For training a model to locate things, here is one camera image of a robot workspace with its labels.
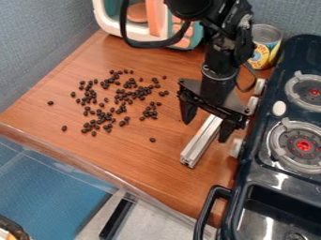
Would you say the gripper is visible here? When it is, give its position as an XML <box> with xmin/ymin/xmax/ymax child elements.
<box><xmin>176</xmin><ymin>73</ymin><xmax>250</xmax><ymax>143</ymax></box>

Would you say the silver metal bar tool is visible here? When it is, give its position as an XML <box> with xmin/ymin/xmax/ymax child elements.
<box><xmin>179</xmin><ymin>113</ymin><xmax>226</xmax><ymax>170</ymax></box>

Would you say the pile of black bits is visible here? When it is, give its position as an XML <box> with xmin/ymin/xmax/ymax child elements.
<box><xmin>46</xmin><ymin>68</ymin><xmax>171</xmax><ymax>143</ymax></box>

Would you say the toy stove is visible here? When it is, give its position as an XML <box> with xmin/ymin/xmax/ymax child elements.
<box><xmin>191</xmin><ymin>34</ymin><xmax>321</xmax><ymax>240</ymax></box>

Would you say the yellow can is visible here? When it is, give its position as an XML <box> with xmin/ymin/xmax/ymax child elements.
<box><xmin>245</xmin><ymin>23</ymin><xmax>285</xmax><ymax>71</ymax></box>

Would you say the white and teal toy appliance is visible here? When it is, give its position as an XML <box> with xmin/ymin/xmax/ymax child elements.
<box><xmin>91</xmin><ymin>0</ymin><xmax>206</xmax><ymax>52</ymax></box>

